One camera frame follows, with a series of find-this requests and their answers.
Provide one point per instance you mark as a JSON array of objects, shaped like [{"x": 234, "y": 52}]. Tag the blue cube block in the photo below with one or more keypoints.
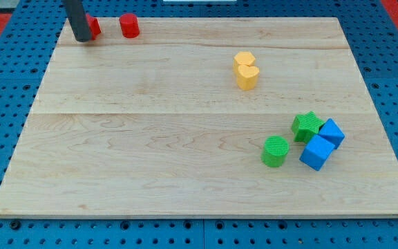
[
  {"x": 332, "y": 133},
  {"x": 316, "y": 152}
]

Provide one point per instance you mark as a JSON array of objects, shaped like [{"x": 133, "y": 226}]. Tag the red cylinder block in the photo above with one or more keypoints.
[{"x": 129, "y": 25}]

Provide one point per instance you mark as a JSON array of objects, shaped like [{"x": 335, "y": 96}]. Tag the blue cube block rear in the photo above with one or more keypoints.
[{"x": 332, "y": 133}]

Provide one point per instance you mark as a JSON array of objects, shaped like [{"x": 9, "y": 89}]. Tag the blue cube block front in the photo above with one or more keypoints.
[{"x": 316, "y": 152}]

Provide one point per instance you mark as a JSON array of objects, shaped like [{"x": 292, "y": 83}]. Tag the green star block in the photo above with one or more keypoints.
[{"x": 305, "y": 126}]

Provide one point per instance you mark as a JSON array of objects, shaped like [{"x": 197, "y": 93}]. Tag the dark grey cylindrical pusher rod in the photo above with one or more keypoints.
[{"x": 77, "y": 18}]

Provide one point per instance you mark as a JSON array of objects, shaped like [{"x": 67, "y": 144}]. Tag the green cylinder block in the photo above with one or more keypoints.
[{"x": 275, "y": 151}]

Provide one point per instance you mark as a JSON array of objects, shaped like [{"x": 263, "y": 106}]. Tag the red block behind rod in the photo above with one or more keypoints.
[{"x": 94, "y": 26}]

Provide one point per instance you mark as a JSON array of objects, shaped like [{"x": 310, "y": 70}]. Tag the yellow heart block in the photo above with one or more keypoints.
[{"x": 247, "y": 77}]

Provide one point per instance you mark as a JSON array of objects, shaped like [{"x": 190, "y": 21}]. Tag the yellow hexagon block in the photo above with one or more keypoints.
[{"x": 243, "y": 58}]

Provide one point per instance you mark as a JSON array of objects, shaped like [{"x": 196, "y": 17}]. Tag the light wooden board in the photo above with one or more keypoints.
[{"x": 156, "y": 127}]

